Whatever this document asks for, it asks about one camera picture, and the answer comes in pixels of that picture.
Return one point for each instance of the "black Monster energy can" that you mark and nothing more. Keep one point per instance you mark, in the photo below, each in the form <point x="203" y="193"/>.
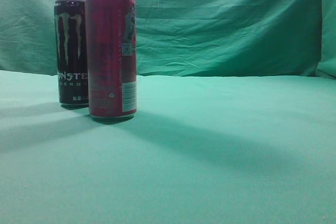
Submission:
<point x="71" y="49"/>

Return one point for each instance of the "pink drink can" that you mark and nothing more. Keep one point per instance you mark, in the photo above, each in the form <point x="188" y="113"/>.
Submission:
<point x="111" y="58"/>

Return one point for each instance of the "green table cloth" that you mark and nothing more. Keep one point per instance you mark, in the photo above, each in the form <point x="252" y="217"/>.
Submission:
<point x="199" y="150"/>

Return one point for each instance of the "green backdrop cloth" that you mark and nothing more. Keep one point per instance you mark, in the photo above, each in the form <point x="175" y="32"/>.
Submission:
<point x="222" y="38"/>

